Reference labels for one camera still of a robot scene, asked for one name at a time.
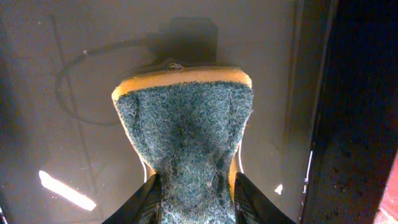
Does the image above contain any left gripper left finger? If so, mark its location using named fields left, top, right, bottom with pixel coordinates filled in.
left=103, top=174, right=162, bottom=224

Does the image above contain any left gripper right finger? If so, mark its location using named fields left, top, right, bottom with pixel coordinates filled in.
left=233, top=172, right=295, bottom=224

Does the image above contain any green yellow sponge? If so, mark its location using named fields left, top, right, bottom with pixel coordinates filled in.
left=111, top=67, right=254, bottom=223

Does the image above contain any dark green tray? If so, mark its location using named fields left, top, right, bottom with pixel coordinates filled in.
left=1, top=0, right=397, bottom=223

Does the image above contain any red tray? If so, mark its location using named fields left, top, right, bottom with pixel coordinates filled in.
left=373, top=155, right=398, bottom=224

